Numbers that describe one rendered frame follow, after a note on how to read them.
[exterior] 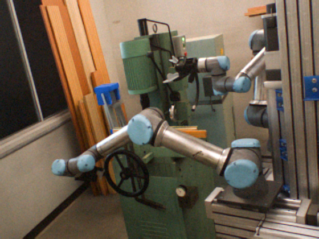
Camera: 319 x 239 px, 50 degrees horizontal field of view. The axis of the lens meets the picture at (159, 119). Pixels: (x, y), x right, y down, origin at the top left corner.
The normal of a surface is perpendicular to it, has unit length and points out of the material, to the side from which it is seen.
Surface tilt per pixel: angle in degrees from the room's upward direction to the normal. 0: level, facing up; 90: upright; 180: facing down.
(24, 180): 90
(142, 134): 86
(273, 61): 90
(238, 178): 93
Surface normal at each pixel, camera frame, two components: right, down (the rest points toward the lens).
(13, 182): 0.94, -0.07
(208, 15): -0.31, 0.29
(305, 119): -0.55, 0.30
